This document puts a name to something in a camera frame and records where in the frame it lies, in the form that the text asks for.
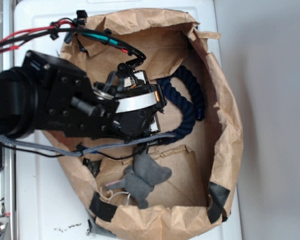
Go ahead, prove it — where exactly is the white plastic bin lid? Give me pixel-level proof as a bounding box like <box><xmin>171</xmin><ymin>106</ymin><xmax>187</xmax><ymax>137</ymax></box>
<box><xmin>12</xmin><ymin>0</ymin><xmax>243</xmax><ymax>240</ymax></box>

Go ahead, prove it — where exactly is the dark blue rope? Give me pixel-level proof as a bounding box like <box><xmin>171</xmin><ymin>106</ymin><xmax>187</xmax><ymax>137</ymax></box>
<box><xmin>156</xmin><ymin>65</ymin><xmax>206</xmax><ymax>145</ymax></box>

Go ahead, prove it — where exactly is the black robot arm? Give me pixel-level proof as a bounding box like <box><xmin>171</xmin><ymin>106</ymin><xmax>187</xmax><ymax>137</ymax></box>
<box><xmin>0</xmin><ymin>50</ymin><xmax>167</xmax><ymax>140</ymax></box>

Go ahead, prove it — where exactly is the brown paper bag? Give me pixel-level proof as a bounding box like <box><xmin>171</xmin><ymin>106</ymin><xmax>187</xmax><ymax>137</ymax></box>
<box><xmin>58</xmin><ymin>8</ymin><xmax>243</xmax><ymax>240</ymax></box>

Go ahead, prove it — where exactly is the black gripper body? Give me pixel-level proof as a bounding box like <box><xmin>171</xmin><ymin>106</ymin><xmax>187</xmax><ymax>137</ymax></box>
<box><xmin>22</xmin><ymin>50</ymin><xmax>167</xmax><ymax>140</ymax></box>

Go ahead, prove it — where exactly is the grey braided cable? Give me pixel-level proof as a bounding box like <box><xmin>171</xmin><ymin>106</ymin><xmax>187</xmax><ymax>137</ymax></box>
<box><xmin>0</xmin><ymin>131</ymin><xmax>177</xmax><ymax>158</ymax></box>

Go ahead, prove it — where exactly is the red and black cable bundle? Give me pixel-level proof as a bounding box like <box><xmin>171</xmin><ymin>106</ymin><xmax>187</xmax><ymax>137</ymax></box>
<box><xmin>0</xmin><ymin>9</ymin><xmax>148</xmax><ymax>67</ymax></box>

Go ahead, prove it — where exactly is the aluminium frame rail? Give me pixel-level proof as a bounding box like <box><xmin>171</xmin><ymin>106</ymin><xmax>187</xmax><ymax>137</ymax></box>
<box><xmin>0</xmin><ymin>0</ymin><xmax>19</xmax><ymax>240</ymax></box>

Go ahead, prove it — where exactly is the grey plush elephant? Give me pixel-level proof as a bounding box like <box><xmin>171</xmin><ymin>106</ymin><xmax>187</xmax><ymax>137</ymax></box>
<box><xmin>105</xmin><ymin>151</ymin><xmax>172</xmax><ymax>209</ymax></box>

